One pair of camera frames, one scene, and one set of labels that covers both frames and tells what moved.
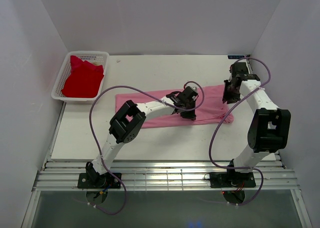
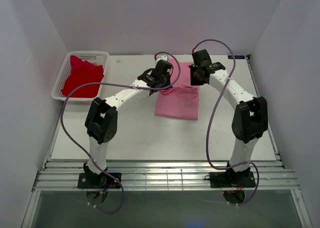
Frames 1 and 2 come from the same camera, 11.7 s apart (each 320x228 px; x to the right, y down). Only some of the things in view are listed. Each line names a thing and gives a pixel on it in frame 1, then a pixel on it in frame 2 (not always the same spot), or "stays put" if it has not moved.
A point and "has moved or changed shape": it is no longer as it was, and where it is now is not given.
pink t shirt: (210, 105) has moved or changed shape
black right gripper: (226, 97) → (193, 82)
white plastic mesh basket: (97, 58) stays put
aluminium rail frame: (163, 176) stays put
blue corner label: (236, 57) stays put
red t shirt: (85, 79) stays put
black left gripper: (191, 116) → (168, 82)
